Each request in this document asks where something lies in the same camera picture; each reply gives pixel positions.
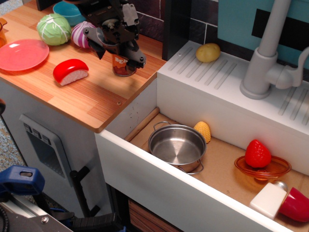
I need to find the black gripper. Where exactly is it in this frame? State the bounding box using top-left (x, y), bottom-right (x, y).
top-left (77, 0), bottom-right (146, 73)

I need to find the orange beans can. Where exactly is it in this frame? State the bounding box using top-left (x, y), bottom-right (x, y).
top-left (112, 54), bottom-right (136, 77)

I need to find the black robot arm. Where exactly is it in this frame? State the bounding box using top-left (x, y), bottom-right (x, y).
top-left (66, 0), bottom-right (146, 72)

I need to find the stainless steel pot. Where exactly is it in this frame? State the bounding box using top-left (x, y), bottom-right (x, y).
top-left (148, 121), bottom-right (207, 175)

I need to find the purple striped toy onion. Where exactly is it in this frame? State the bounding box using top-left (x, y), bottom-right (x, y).
top-left (71, 21), bottom-right (95, 49)

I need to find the red white toy sushi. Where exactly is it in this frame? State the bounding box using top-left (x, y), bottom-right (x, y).
top-left (53, 59), bottom-right (89, 86)

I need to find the green toy cabbage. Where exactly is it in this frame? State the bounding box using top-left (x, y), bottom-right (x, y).
top-left (37, 13), bottom-right (71, 46)

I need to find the teal plastic bowl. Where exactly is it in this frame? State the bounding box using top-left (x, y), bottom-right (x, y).
top-left (53, 1), bottom-right (86, 27)

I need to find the yellow toy potato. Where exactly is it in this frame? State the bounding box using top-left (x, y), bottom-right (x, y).
top-left (196, 43), bottom-right (221, 63)

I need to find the pink plastic plate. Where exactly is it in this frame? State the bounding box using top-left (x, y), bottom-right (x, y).
top-left (0, 39), bottom-right (49, 71)

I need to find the yellow toy corn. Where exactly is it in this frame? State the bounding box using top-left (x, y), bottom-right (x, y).
top-left (194, 121), bottom-right (211, 143)

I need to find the orange transparent cup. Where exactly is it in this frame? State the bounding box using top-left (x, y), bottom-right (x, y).
top-left (0, 18), bottom-right (7, 47)

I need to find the grey toy faucet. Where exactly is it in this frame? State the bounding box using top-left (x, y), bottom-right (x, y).
top-left (240, 0), bottom-right (309, 100)

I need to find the wooden drawer front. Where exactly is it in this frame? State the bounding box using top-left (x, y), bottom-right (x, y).
top-left (128, 199), bottom-right (182, 232)

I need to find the red toy strawberry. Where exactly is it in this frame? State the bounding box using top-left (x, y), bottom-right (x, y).
top-left (245, 139), bottom-right (272, 168)

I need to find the orange transparent dish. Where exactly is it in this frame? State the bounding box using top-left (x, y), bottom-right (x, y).
top-left (234, 156), bottom-right (292, 181)

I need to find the white salt shaker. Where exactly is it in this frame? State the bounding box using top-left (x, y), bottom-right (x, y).
top-left (249, 180), bottom-right (288, 219)

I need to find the red plastic cup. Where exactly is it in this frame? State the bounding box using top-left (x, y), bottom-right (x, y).
top-left (279, 188), bottom-right (309, 222)

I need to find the black oven door handle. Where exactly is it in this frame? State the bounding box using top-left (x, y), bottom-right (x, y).
top-left (70, 166), bottom-right (100, 218)

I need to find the aluminium frame plate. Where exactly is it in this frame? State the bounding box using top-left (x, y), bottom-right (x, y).
top-left (0, 195), bottom-right (71, 232)

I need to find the black braided cable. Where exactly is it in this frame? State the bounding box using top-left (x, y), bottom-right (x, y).
top-left (0, 205), bottom-right (9, 232)

